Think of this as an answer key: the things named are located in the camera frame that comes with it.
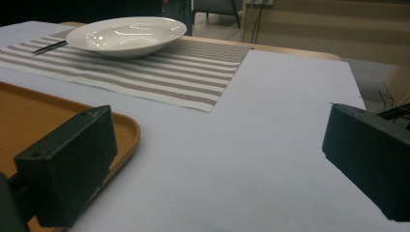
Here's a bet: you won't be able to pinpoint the black tangled wires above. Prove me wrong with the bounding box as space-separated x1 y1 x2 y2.
377 81 410 112

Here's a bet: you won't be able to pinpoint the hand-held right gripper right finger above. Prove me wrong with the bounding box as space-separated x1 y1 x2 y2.
321 102 410 222

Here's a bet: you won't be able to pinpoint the grey chair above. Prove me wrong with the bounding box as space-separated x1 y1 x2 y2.
191 0 244 29

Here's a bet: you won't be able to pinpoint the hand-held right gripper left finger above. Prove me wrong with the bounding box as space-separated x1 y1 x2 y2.
14 104 118 228

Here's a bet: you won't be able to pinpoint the striped placemat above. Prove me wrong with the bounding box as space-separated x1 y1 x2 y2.
0 28 250 113

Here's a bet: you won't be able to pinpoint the white shallow bowl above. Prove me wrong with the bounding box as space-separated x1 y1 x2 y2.
65 16 188 59

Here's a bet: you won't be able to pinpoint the black cable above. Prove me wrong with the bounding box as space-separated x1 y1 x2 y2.
250 0 267 44

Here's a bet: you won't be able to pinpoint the black chopsticks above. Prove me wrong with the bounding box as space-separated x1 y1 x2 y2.
31 40 69 55

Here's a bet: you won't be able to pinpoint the white table cover sheet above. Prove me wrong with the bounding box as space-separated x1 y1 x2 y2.
0 20 410 232

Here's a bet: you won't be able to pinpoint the orange wooden tray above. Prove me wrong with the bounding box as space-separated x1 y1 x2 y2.
0 80 141 232

